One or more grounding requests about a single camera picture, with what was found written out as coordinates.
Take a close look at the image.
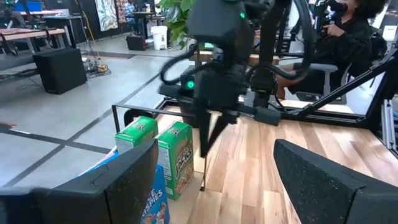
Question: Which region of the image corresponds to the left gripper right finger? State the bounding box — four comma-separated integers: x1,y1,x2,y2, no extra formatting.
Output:
273,139,398,224

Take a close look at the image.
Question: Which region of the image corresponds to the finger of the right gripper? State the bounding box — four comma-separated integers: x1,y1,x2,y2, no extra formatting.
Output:
206,109,239,151
194,99,213,158

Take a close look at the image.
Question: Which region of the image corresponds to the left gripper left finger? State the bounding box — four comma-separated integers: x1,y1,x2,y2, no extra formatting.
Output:
0,139,159,224

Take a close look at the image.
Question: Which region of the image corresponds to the green Apple Jacks cereal box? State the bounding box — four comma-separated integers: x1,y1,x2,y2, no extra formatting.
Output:
114,115,159,156
156,121,196,201

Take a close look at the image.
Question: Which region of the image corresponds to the white bin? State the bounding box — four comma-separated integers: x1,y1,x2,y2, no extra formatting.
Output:
150,25,169,51

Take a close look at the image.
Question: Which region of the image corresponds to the green leafy plant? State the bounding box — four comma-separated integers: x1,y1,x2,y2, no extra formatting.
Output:
160,0,196,48

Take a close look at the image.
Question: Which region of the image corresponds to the black case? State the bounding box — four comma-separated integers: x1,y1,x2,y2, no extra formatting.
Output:
125,34,149,52

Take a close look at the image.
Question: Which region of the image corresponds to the silver aluminium bar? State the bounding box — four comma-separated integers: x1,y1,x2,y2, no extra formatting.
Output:
381,98,398,151

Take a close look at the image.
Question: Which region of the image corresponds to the grey office chair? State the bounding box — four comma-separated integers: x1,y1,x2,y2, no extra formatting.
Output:
294,30,389,106

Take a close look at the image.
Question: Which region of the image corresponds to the dark table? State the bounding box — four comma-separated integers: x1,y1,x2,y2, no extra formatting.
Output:
132,11,167,35

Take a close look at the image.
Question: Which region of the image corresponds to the red patterned hanging fabric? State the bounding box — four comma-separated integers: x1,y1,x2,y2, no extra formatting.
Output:
115,0,127,25

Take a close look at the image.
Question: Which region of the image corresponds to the black cabinet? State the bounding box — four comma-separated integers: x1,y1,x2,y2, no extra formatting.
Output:
32,47,88,95

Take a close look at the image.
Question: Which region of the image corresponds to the light patterned hanging fabric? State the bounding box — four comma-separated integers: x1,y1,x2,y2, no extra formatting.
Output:
95,0,119,32

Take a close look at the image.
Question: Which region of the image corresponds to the black desk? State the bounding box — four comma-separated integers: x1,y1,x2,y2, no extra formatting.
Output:
43,14,85,49

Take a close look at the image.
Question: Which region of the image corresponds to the wooden workbench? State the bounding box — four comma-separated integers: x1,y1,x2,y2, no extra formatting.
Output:
0,27,67,57

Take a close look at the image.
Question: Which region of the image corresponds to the blue monitor screen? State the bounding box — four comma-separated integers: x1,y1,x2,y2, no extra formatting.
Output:
14,0,44,12

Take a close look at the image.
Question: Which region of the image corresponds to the black wire shelf frame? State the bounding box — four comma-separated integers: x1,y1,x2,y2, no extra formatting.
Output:
111,104,206,192

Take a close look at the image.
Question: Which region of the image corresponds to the yellow hanging cable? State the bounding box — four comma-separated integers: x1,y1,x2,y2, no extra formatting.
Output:
73,0,109,74

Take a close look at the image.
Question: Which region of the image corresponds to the black teleoperation handle device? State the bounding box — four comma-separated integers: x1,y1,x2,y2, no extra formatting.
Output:
312,0,348,27

